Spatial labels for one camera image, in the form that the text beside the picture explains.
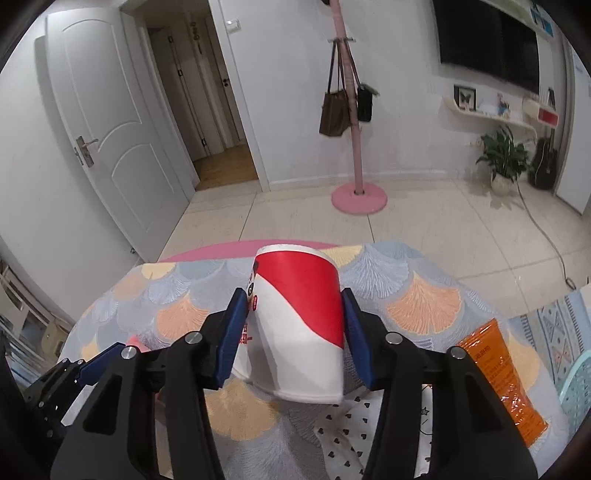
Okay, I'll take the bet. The black acoustic guitar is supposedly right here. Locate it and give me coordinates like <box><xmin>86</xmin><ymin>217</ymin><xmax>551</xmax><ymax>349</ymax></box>
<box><xmin>529</xmin><ymin>127</ymin><xmax>558</xmax><ymax>191</ymax></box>

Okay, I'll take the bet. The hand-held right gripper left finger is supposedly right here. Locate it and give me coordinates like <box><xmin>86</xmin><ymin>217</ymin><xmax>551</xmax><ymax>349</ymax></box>
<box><xmin>50</xmin><ymin>287</ymin><xmax>250</xmax><ymax>480</ymax></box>

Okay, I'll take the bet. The white room door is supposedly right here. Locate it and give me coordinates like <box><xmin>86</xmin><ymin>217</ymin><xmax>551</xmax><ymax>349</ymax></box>
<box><xmin>44</xmin><ymin>7</ymin><xmax>195</xmax><ymax>264</ymax></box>

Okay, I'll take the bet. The white black dotted packet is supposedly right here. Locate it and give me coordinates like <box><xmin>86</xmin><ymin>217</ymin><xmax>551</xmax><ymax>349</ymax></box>
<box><xmin>314</xmin><ymin>392</ymin><xmax>384</xmax><ymax>480</ymax></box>

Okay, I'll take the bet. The pink round table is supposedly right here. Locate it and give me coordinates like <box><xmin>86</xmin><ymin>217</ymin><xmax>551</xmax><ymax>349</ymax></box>
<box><xmin>159</xmin><ymin>239</ymin><xmax>342</xmax><ymax>264</ymax></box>

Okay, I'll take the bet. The black wall television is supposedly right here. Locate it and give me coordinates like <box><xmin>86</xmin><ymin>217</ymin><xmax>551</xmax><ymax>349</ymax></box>
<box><xmin>431</xmin><ymin>0</ymin><xmax>541</xmax><ymax>95</ymax></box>

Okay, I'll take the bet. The orange plastic snack packet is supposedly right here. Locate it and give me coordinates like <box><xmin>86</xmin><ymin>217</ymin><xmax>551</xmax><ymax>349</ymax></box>
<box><xmin>455</xmin><ymin>318</ymin><xmax>550</xmax><ymax>448</ymax></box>

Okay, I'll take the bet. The light blue plastic basket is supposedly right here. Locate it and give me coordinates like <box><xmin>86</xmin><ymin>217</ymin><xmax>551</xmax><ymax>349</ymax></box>
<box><xmin>556</xmin><ymin>348</ymin><xmax>591</xmax><ymax>435</ymax></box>

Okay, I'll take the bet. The dark floor cable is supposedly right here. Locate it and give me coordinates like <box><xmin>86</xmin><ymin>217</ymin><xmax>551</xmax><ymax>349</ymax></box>
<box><xmin>515</xmin><ymin>182</ymin><xmax>575</xmax><ymax>289</ymax></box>

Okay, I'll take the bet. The framed butterfly picture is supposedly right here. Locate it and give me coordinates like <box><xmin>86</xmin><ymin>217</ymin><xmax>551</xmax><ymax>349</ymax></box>
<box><xmin>453</xmin><ymin>84</ymin><xmax>477</xmax><ymax>112</ymax></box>

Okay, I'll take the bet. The white low rack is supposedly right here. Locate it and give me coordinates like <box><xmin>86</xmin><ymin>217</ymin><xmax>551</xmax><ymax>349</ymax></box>
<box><xmin>0</xmin><ymin>258</ymin><xmax>75</xmax><ymax>370</ymax></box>

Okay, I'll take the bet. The black small bag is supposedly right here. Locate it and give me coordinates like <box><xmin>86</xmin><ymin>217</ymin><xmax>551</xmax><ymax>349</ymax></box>
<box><xmin>355</xmin><ymin>83</ymin><xmax>380</xmax><ymax>123</ymax></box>

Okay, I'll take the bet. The brown tote bag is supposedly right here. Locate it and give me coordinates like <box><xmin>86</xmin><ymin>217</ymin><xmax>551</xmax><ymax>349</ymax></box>
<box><xmin>318</xmin><ymin>44</ymin><xmax>354</xmax><ymax>138</ymax></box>

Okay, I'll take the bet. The low white wall shelf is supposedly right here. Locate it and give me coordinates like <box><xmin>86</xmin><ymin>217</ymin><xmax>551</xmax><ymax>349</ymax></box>
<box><xmin>443</xmin><ymin>95</ymin><xmax>539</xmax><ymax>134</ymax></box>

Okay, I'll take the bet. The red white paper cup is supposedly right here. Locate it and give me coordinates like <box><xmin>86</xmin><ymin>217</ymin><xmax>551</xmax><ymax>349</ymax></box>
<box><xmin>231</xmin><ymin>244</ymin><xmax>345</xmax><ymax>403</ymax></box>

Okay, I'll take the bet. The white hallway door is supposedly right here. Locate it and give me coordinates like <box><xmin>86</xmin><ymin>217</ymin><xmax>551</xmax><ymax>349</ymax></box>
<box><xmin>203</xmin><ymin>14</ymin><xmax>245</xmax><ymax>151</ymax></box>

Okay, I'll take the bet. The round table with patterned cloth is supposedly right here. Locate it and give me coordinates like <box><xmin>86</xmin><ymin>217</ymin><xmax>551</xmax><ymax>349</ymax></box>
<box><xmin>60</xmin><ymin>240</ymin><xmax>571</xmax><ymax>480</ymax></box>

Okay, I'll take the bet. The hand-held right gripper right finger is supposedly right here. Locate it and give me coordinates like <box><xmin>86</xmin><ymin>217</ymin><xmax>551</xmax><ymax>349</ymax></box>
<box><xmin>341</xmin><ymin>287</ymin><xmax>539</xmax><ymax>480</ymax></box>

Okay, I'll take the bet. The patterned blue rug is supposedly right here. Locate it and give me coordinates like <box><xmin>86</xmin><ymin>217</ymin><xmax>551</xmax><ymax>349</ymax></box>
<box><xmin>508</xmin><ymin>284</ymin><xmax>591</xmax><ymax>384</ymax></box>

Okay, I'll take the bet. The blue white wall cube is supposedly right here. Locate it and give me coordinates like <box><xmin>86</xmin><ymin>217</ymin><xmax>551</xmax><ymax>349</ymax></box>
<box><xmin>529</xmin><ymin>2</ymin><xmax>557</xmax><ymax>35</ymax></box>

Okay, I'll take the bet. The red white wall box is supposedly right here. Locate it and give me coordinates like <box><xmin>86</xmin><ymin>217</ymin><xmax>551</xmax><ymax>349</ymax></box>
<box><xmin>522</xmin><ymin>95</ymin><xmax>559</xmax><ymax>127</ymax></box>

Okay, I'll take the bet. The green potted plant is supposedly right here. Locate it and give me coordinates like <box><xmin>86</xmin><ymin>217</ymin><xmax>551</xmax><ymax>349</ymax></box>
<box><xmin>475</xmin><ymin>124</ymin><xmax>532</xmax><ymax>195</ymax></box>

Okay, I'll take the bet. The pink coat rack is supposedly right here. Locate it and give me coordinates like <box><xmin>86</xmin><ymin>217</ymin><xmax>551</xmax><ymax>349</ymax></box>
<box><xmin>325</xmin><ymin>0</ymin><xmax>389</xmax><ymax>215</ymax></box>

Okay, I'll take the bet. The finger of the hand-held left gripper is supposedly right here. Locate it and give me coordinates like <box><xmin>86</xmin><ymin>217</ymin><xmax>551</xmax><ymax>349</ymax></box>
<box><xmin>21</xmin><ymin>342</ymin><xmax>125</xmax><ymax>439</ymax></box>

